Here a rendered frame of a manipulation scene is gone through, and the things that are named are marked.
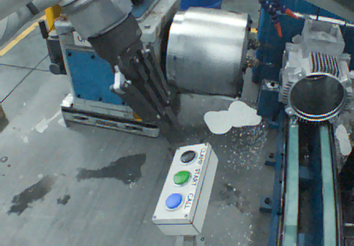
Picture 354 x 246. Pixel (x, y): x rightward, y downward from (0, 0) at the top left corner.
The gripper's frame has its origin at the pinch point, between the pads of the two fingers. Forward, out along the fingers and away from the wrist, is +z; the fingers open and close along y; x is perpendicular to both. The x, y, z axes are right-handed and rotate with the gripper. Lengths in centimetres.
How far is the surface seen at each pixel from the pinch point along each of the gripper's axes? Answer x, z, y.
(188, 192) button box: -2.1, 7.9, -8.3
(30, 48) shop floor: 226, 16, 185
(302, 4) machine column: -23, 11, 64
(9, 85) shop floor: 210, 24, 127
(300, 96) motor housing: -17, 30, 41
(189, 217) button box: -3.4, 8.2, -13.2
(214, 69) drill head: 0.3, 7.7, 29.7
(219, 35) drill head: -2.9, 1.4, 34.1
